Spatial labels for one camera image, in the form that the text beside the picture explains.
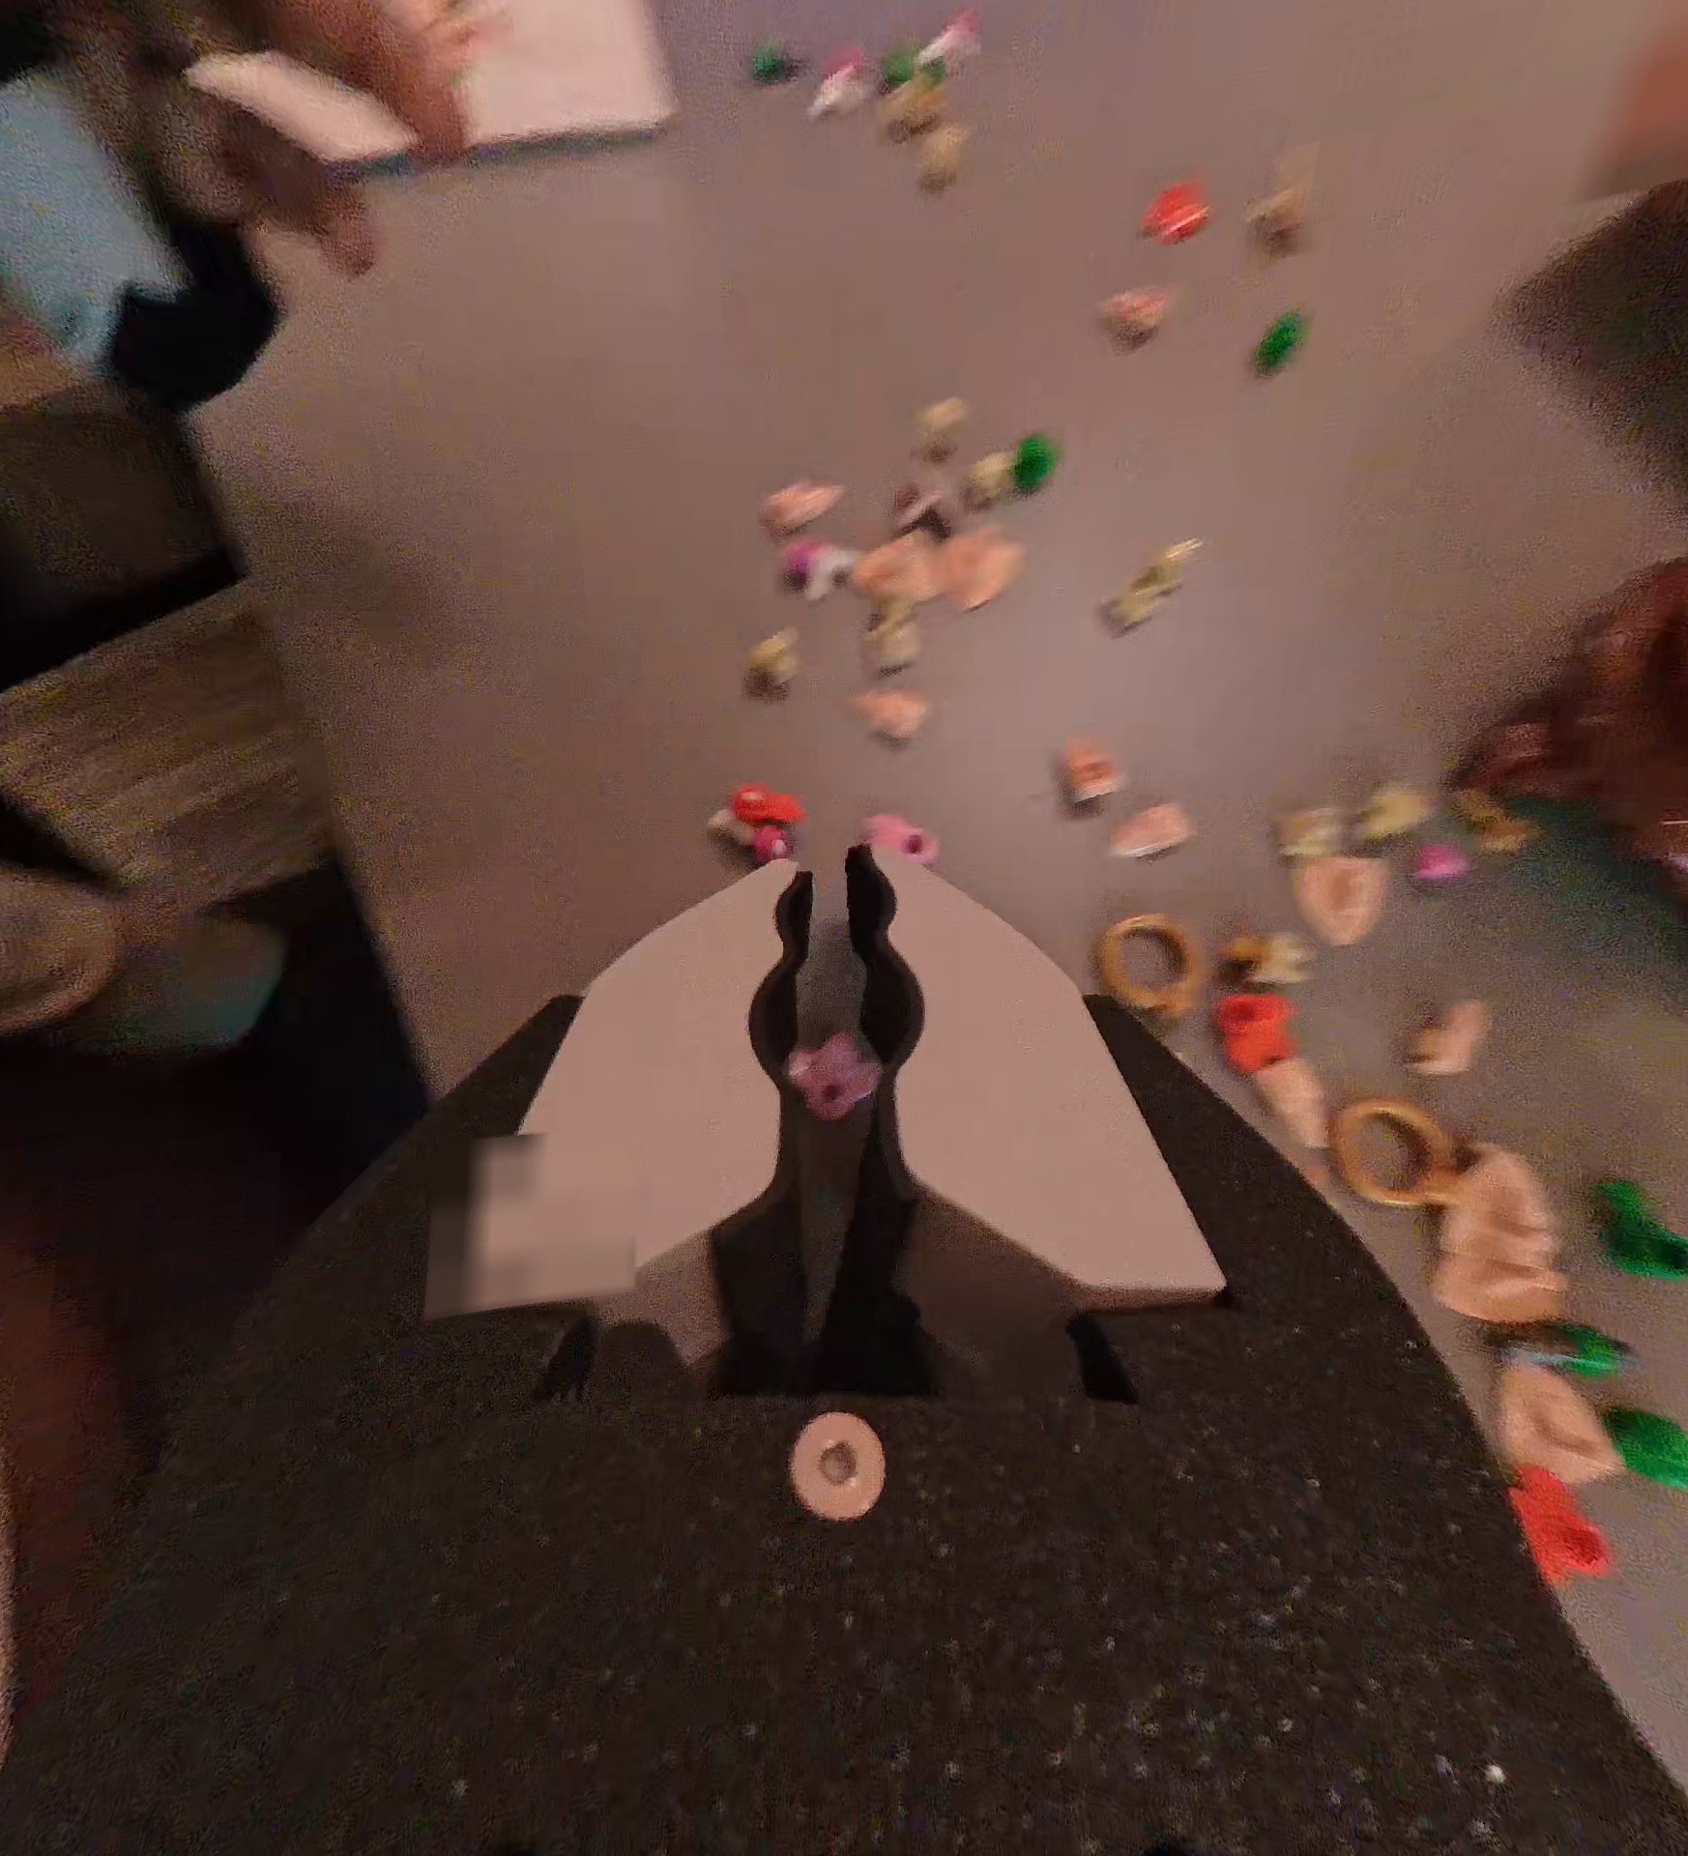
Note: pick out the grey desk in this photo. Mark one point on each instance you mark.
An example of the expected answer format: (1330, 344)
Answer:
(568, 435)

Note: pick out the pink flower brick piece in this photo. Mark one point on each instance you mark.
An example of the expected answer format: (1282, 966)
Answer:
(833, 1075)

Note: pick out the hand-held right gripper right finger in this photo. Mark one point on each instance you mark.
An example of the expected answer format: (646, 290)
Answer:
(1033, 1131)

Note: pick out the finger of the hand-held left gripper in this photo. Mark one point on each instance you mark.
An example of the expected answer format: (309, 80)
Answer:
(308, 117)

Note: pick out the person's left hand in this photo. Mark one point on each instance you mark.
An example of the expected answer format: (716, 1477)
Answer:
(308, 202)

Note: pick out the scattered small brick pieces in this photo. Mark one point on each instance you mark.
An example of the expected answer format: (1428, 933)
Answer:
(1033, 461)

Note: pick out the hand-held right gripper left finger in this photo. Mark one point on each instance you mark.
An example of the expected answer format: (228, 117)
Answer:
(669, 1044)

